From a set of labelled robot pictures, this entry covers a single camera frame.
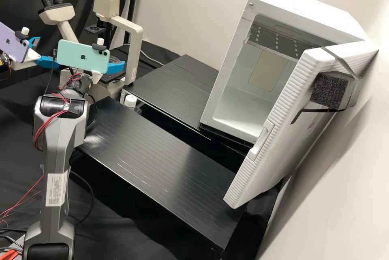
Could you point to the incubator door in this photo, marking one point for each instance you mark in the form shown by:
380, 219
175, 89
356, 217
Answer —
273, 150

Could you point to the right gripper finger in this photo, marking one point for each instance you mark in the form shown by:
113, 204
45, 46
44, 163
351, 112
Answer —
117, 67

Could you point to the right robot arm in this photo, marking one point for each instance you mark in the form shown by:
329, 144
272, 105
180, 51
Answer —
57, 138

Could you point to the wrist camera phone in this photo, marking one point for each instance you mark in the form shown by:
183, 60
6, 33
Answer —
9, 44
79, 56

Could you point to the white incubator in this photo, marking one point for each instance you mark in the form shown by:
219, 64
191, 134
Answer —
237, 105

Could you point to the left wrist camera phone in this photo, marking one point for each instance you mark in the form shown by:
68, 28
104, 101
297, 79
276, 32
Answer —
9, 44

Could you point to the black platform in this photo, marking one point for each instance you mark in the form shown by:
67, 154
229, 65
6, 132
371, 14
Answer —
152, 156
170, 89

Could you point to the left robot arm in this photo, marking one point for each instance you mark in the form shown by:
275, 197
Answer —
4, 65

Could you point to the right wrist camera phone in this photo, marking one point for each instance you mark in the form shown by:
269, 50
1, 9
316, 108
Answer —
79, 56

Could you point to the petri dish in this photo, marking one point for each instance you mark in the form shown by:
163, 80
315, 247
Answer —
115, 59

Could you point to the white-capped bottle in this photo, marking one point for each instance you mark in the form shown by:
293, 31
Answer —
130, 100

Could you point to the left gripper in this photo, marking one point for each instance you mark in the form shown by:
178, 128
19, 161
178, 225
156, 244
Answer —
30, 57

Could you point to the cream microscope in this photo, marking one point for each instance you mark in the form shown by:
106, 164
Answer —
133, 47

